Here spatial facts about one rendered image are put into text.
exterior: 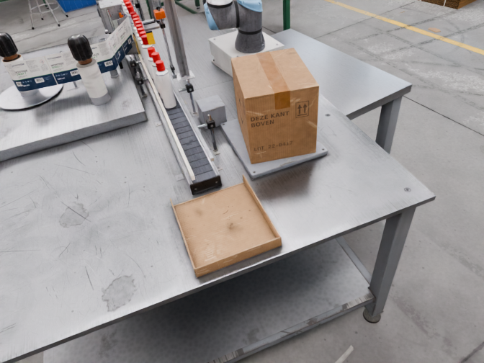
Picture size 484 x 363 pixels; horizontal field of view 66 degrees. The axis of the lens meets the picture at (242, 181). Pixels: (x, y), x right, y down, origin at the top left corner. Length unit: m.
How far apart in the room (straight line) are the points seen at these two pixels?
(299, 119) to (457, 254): 1.32
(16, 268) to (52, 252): 0.11
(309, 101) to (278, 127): 0.13
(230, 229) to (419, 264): 1.27
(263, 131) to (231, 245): 0.40
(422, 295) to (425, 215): 0.54
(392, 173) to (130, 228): 0.89
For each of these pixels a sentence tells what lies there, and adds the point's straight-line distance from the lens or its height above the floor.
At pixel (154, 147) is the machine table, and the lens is 1.55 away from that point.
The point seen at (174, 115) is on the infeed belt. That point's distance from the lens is 1.62.
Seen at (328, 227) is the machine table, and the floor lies 0.83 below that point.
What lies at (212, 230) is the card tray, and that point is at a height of 0.83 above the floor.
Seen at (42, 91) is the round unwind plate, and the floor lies 0.89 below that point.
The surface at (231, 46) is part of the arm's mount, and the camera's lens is 1.99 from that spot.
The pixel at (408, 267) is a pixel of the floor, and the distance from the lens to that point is 2.16.
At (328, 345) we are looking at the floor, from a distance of 1.88.
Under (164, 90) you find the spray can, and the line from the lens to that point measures 1.63.
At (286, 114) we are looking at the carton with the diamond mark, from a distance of 1.25.
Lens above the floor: 1.72
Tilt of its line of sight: 43 degrees down
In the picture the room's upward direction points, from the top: 7 degrees counter-clockwise
